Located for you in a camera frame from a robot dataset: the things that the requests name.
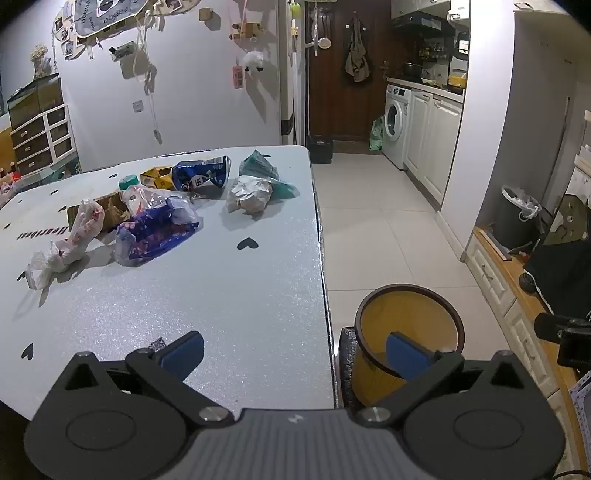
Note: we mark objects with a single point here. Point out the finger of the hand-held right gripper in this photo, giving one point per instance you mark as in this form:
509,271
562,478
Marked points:
547,326

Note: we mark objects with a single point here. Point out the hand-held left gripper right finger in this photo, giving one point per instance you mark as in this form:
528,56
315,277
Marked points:
406,357

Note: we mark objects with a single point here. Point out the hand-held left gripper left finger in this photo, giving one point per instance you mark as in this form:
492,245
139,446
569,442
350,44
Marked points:
182,353

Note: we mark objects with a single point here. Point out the yellow trash bin brown rim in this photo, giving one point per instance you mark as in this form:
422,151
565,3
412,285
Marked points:
415,318

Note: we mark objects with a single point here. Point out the purple printed plastic bag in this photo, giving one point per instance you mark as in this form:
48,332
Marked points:
147,235

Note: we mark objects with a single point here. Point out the clear plastic bag red print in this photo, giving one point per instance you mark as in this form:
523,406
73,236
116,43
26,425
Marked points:
143,198

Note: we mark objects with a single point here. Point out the torn brown cardboard piece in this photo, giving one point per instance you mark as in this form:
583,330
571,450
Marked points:
108,210

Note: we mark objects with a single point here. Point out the pink white plastic bag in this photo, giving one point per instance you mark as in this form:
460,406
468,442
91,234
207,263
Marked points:
85,224

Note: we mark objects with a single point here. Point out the white paper bag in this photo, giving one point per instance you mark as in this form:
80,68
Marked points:
249,194

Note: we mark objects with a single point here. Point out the yellow paper carton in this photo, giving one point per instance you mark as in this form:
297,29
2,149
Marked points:
154,176

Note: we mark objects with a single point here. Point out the teal bottle cap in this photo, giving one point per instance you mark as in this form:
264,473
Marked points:
128,181

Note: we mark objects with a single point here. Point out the crushed blue drink can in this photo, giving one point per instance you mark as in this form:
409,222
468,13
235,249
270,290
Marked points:
198,173

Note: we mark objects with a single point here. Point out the green plastic wrapper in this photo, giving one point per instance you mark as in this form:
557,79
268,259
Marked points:
256,164

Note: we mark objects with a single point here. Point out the black foam block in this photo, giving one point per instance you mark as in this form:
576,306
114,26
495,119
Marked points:
347,364

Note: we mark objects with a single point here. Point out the black printed cloth bag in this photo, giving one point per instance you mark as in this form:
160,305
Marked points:
563,263

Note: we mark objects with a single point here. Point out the white low cabinet wooden top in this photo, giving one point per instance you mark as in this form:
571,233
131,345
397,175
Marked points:
498,281

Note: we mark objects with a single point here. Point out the dark bin with white liner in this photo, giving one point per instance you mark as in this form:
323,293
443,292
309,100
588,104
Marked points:
512,221

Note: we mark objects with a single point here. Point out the white lower kitchen cabinets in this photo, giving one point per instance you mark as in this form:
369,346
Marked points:
434,138

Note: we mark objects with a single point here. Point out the white kitchen cabinets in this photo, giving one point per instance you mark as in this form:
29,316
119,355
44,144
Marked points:
415,7
434,138

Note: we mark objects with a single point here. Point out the teal painted bench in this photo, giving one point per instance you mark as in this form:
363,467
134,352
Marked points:
60,170

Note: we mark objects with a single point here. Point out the green plastic bag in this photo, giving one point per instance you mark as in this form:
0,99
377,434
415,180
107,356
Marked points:
376,136

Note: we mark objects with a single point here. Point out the black floor box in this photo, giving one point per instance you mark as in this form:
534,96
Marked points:
320,148

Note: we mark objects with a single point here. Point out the white washing machine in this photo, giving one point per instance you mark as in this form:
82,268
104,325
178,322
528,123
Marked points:
396,124

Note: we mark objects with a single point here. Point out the small bottles group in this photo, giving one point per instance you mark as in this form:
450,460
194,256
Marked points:
11,175

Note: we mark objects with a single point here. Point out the yellow counter box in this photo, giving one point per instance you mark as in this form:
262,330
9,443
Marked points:
457,81

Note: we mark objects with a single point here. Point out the white drawer cabinet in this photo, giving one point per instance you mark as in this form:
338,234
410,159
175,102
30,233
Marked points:
32,138

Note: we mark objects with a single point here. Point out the dark wooden door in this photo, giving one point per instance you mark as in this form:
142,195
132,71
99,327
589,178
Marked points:
332,101

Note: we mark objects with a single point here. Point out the pink hanging tag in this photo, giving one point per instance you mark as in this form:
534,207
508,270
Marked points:
238,76

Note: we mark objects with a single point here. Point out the black cooking pot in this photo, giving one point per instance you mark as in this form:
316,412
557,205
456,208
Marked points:
412,69

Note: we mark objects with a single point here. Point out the glass tank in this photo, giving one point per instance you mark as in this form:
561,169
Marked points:
37,99

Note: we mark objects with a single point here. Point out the spice rack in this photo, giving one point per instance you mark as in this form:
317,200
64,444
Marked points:
434,50

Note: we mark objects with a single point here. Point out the white sheep plush toy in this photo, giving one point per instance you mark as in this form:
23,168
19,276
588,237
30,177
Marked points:
253,61

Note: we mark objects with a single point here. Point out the hanging beige bag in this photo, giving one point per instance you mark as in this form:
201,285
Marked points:
358,55

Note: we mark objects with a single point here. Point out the dried flower bunch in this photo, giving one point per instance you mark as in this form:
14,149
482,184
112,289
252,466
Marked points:
40,57

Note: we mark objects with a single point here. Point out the hanging white ladle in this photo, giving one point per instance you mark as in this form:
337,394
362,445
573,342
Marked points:
323,40

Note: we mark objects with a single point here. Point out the black range hood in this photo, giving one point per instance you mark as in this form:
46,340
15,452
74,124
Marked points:
422,22

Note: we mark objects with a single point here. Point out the white upper kitchen cabinets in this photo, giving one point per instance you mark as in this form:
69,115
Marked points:
415,7

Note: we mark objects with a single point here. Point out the wall socket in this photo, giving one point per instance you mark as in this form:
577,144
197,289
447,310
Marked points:
138,106

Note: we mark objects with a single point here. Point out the white wall gadget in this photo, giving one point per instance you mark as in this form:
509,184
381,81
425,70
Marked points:
123,50

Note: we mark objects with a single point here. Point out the wooden wall hook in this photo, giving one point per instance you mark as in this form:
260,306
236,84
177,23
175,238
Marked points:
206,14

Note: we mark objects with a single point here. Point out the wall photo collage board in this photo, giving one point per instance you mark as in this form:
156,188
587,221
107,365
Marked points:
106,14

